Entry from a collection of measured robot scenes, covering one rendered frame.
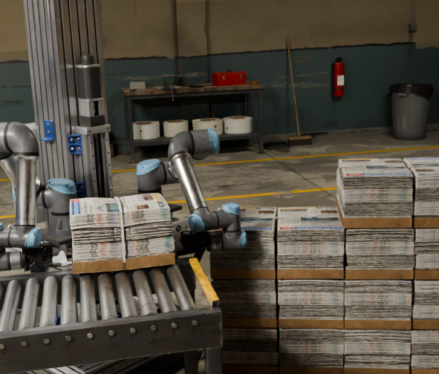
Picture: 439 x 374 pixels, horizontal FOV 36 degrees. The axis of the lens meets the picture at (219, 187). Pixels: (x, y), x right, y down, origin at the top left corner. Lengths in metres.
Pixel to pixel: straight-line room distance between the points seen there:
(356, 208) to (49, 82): 1.49
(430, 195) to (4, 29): 7.24
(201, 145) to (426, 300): 1.17
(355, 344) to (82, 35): 1.85
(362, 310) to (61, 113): 1.60
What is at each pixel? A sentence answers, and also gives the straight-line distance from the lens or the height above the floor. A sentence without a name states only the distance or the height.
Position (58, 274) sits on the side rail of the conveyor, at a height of 0.80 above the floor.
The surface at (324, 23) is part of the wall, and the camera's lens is 9.95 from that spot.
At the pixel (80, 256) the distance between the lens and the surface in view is 2.55.
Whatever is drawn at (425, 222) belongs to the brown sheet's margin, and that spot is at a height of 0.86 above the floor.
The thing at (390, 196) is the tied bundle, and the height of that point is 0.97.
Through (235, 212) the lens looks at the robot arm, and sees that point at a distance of 2.77.
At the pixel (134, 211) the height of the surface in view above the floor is 1.03.
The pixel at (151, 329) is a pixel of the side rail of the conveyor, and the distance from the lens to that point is 2.17.
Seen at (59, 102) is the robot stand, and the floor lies 1.37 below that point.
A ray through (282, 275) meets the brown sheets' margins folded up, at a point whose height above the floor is 0.62.
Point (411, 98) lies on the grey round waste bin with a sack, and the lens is 9.81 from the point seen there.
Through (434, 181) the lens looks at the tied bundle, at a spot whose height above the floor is 1.03.
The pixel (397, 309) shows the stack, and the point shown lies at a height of 0.47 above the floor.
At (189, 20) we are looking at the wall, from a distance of 9.35.
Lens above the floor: 1.69
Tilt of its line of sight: 14 degrees down
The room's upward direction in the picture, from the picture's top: 2 degrees counter-clockwise
